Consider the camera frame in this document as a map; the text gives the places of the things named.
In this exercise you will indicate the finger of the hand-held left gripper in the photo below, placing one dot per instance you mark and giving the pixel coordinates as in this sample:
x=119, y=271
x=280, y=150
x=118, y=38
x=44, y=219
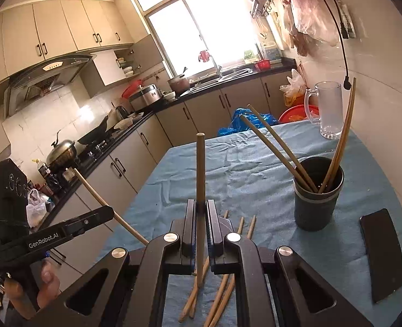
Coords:
x=95, y=215

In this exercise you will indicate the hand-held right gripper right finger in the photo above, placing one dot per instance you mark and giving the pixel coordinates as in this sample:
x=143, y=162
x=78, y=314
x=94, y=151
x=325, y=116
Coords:
x=212, y=231

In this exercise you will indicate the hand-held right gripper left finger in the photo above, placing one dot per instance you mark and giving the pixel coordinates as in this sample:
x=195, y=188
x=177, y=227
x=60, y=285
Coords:
x=189, y=231

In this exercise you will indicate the long wooden chopstick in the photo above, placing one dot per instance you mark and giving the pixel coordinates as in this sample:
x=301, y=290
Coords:
x=272, y=148
x=201, y=163
x=350, y=109
x=276, y=138
x=91, y=188

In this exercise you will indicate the bunch of wooden chopsticks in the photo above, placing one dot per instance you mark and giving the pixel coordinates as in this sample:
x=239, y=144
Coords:
x=251, y=226

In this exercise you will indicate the dark grey chopstick holder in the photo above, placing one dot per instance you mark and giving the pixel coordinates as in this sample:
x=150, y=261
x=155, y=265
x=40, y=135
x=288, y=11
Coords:
x=315, y=211

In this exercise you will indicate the person's left hand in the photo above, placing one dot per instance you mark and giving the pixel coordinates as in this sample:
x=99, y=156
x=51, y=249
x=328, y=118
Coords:
x=49, y=286

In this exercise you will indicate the dark cooking oil bottle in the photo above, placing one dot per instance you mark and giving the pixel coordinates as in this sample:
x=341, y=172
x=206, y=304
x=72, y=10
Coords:
x=44, y=173

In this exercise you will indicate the steel pot with lid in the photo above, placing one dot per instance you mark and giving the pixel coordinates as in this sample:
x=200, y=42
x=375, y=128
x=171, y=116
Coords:
x=61, y=153

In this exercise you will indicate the gas stove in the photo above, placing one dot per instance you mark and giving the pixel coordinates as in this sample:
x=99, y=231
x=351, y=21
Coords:
x=99, y=148

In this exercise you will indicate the blue tablecloth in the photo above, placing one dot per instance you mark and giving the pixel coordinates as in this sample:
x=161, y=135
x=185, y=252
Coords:
x=255, y=177

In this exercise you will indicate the black wok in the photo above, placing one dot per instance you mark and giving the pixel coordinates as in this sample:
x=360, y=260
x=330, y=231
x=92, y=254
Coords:
x=92, y=138

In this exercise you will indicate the white tray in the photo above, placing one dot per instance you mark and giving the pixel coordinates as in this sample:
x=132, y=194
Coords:
x=124, y=124

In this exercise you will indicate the blue plastic bag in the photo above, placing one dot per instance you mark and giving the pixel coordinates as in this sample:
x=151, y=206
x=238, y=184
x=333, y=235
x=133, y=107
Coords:
x=231, y=127

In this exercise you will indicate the steel kettle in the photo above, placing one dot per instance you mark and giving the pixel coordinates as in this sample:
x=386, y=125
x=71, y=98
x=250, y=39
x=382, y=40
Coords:
x=121, y=112

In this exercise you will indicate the beige kitchen base cabinets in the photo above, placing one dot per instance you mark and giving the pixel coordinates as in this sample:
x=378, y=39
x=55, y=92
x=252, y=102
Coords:
x=187, y=122

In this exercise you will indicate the silver rice cooker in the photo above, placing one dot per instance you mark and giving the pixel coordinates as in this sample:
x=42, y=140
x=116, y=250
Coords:
x=146, y=97

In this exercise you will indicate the red plastic lid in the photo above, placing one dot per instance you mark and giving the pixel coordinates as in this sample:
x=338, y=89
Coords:
x=129, y=90

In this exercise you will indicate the grey range hood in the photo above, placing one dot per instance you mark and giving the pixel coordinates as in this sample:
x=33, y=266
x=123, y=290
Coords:
x=51, y=68

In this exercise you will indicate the small white bowl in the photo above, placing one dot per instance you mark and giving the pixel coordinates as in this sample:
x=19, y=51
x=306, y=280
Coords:
x=169, y=96

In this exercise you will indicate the red plastic basin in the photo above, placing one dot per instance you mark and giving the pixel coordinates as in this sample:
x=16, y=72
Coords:
x=296, y=112

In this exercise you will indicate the brown cooking pot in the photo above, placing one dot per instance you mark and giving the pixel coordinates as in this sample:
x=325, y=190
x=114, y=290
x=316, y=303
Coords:
x=179, y=85

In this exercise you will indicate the stack of white dishes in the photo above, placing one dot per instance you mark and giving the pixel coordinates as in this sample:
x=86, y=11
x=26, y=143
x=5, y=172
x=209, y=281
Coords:
x=127, y=70

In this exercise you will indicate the steel kitchen sink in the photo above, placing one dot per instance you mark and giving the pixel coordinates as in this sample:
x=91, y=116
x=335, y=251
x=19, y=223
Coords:
x=228, y=75

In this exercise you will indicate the steel kitchen faucet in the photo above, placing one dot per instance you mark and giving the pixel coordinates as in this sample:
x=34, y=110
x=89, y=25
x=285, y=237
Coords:
x=218, y=70

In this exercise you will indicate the white and yellow plastic bag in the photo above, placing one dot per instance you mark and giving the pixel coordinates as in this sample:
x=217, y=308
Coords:
x=294, y=88

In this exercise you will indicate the glass beer mug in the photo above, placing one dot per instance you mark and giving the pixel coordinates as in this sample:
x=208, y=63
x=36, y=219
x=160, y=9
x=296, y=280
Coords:
x=328, y=109

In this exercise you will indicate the beige upper kitchen cabinets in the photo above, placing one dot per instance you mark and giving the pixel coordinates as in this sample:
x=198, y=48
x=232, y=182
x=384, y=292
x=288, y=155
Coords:
x=54, y=27

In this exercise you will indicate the small red basket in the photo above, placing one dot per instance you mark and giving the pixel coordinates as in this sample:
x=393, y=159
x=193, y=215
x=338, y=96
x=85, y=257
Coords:
x=262, y=65

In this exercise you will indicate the black smartphone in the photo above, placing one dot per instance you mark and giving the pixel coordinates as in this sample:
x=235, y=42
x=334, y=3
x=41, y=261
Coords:
x=385, y=255

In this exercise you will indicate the red hanging cloth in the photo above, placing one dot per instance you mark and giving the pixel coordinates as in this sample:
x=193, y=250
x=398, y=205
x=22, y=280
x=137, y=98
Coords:
x=204, y=56

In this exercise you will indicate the green and white packet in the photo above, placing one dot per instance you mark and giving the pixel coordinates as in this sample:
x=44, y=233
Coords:
x=249, y=56

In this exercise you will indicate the black kitchen countertop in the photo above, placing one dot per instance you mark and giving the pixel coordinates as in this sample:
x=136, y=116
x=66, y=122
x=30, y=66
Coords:
x=282, y=66

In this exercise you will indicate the kitchen window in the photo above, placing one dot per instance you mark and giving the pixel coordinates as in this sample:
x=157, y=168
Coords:
x=187, y=24

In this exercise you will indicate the hanging plastic bags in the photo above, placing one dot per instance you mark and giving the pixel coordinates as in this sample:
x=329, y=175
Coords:
x=310, y=13

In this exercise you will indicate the metal wall hook rack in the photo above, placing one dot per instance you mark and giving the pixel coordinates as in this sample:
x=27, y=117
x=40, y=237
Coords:
x=259, y=3

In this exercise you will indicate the white wall power strip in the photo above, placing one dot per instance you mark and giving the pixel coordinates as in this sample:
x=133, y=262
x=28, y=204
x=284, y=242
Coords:
x=349, y=20

